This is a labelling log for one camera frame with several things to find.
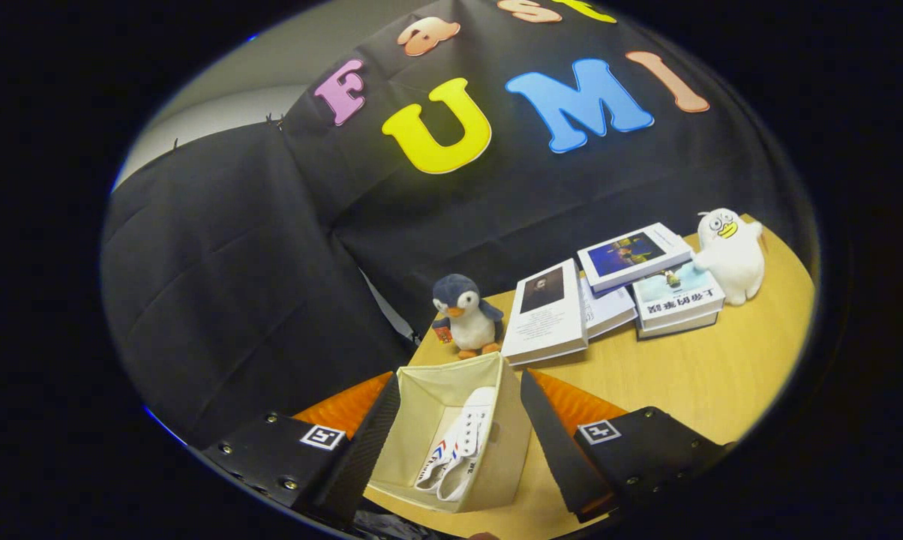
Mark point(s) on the black backdrop cloth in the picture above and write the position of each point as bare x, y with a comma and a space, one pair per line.
271, 262

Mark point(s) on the white striped canvas shoe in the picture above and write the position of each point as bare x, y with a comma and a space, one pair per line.
472, 439
435, 459

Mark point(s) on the beige fabric storage box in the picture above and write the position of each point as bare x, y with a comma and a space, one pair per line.
511, 442

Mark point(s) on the grey penguin plush toy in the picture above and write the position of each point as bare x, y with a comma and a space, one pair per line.
470, 319

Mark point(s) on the white duck plush toy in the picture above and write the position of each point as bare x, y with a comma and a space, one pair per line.
733, 262

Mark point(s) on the teal cover thick book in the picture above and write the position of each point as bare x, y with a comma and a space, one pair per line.
676, 292

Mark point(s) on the plain white book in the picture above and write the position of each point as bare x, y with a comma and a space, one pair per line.
607, 307

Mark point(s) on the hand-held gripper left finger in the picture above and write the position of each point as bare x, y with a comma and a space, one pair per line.
361, 457

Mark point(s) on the portrait cover white book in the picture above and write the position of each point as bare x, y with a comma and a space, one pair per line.
545, 322

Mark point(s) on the blue cover white book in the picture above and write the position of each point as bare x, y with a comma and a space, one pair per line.
631, 255

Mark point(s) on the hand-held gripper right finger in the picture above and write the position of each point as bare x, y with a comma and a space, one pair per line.
556, 450

